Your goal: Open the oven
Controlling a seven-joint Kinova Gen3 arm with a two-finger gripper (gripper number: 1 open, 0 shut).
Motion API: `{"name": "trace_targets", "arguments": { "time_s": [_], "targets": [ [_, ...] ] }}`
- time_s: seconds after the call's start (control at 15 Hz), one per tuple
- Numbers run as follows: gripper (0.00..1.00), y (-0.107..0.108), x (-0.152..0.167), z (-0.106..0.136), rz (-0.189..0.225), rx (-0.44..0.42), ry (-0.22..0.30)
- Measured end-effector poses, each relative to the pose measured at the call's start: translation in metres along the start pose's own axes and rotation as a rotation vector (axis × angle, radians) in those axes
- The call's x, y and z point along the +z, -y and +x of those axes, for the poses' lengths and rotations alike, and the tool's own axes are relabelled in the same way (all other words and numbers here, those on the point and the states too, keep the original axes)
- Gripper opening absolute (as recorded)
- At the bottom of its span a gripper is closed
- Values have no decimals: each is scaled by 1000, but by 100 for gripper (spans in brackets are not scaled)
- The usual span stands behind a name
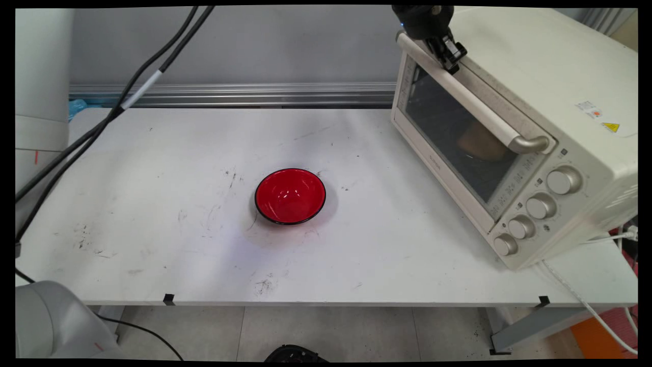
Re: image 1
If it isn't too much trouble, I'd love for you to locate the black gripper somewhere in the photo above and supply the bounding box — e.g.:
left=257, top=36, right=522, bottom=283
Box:
left=391, top=5, right=468, bottom=75

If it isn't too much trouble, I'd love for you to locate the cream glass oven door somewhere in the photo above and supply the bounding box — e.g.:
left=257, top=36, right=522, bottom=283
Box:
left=391, top=32, right=557, bottom=236

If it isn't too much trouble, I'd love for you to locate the brown bread loaf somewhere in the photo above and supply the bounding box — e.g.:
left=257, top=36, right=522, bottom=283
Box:
left=457, top=121, right=511, bottom=162

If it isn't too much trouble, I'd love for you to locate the cream toaster oven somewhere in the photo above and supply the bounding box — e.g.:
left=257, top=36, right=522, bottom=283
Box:
left=391, top=6, right=638, bottom=271

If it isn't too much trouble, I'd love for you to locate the white oven label sticker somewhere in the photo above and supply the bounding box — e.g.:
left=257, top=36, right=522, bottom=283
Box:
left=576, top=100, right=605, bottom=119

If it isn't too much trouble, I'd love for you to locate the silver oven knob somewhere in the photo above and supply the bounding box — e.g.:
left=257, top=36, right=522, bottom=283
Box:
left=508, top=215, right=536, bottom=240
left=526, top=192, right=557, bottom=220
left=547, top=165, right=583, bottom=195
left=493, top=233, right=519, bottom=256

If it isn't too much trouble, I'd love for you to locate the red bowl with black rim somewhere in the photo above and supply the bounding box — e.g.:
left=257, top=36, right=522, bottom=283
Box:
left=254, top=168, right=327, bottom=226

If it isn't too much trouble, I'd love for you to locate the grey table leg brace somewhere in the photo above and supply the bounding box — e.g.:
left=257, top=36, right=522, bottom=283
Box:
left=489, top=306, right=610, bottom=356

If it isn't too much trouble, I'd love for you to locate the orange floor mat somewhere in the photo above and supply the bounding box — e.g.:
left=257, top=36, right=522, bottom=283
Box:
left=570, top=305, right=638, bottom=360

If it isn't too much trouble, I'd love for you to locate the black round floor object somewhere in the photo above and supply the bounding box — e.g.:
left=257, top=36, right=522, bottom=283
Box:
left=264, top=345, right=331, bottom=362

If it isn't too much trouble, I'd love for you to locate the grey table leg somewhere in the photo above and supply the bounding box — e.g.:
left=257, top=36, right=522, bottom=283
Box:
left=96, top=306, right=126, bottom=344

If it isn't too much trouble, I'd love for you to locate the aluminium extrusion rail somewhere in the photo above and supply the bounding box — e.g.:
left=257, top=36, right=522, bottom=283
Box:
left=69, top=83, right=398, bottom=108

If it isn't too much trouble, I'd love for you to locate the white cable with plug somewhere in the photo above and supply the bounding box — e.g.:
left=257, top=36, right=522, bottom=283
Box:
left=580, top=226, right=638, bottom=245

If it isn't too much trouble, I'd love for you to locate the thick black cable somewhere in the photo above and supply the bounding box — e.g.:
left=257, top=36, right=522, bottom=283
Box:
left=15, top=5, right=200, bottom=204

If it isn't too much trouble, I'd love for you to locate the white oven power cable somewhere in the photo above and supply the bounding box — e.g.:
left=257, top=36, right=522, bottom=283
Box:
left=539, top=260, right=638, bottom=356

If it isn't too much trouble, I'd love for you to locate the black cable with white tape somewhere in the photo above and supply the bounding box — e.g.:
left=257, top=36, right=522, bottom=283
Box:
left=15, top=5, right=215, bottom=243

